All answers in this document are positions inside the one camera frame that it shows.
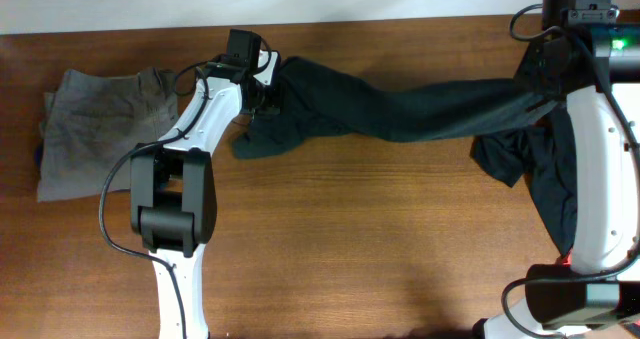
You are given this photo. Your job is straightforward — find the dark green t-shirt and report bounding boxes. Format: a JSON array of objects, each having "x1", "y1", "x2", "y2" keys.
[{"x1": 232, "y1": 57, "x2": 556, "y2": 159}]

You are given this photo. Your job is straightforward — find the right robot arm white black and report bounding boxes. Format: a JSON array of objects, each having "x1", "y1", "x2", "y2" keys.
[{"x1": 472, "y1": 0, "x2": 639, "y2": 339}]

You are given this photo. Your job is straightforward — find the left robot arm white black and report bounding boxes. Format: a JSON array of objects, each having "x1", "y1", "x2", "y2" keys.
[{"x1": 130, "y1": 29, "x2": 279, "y2": 339}]

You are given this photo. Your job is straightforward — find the black garment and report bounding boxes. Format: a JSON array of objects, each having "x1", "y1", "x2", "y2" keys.
[{"x1": 471, "y1": 107, "x2": 578, "y2": 256}]

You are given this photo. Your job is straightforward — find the folded grey shorts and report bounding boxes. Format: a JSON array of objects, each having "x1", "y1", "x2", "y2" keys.
[{"x1": 37, "y1": 67, "x2": 178, "y2": 202}]

